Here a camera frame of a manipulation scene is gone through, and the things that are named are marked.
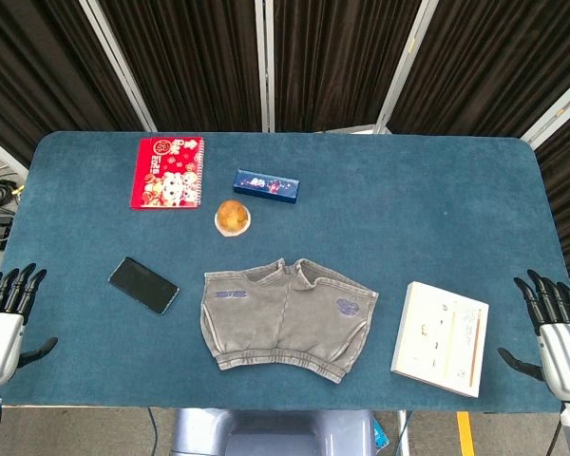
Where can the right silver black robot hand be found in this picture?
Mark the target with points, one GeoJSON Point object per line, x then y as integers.
{"type": "Point", "coordinates": [565, 356]}

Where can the grey shorts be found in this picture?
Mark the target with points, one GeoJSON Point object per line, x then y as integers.
{"type": "Point", "coordinates": [290, 323]}

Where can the white table leg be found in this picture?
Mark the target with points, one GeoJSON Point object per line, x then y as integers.
{"type": "Point", "coordinates": [401, 434]}

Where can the red spiral notebook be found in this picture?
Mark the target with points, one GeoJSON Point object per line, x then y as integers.
{"type": "Point", "coordinates": [166, 173]}

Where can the white book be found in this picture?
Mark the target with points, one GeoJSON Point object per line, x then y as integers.
{"type": "Point", "coordinates": [439, 337]}

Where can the yellow floor tape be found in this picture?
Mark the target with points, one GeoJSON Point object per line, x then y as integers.
{"type": "Point", "coordinates": [465, 434]}

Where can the grey-blue robot torso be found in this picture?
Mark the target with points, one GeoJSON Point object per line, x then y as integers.
{"type": "Point", "coordinates": [266, 434]}

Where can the black smartphone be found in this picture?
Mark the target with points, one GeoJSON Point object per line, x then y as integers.
{"type": "Point", "coordinates": [143, 285]}

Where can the muffin in clear cup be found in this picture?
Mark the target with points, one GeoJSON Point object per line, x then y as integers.
{"type": "Point", "coordinates": [233, 217]}

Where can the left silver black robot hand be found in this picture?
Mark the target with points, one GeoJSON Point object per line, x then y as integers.
{"type": "Point", "coordinates": [0, 342]}

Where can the dark blue rectangular box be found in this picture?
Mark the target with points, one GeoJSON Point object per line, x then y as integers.
{"type": "Point", "coordinates": [265, 186]}

